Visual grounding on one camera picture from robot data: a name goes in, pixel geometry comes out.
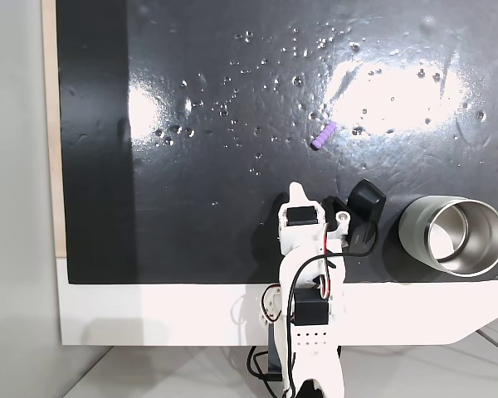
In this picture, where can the purple ribbed pen grip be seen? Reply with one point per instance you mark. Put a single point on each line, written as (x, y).
(323, 137)

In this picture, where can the stainless steel cup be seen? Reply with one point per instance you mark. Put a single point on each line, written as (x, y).
(415, 232)

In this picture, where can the black rubber mat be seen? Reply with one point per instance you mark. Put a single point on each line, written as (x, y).
(191, 207)

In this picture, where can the pale wooden board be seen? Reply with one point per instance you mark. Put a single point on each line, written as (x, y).
(50, 124)

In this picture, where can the black camera box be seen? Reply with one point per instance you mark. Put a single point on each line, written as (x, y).
(367, 199)

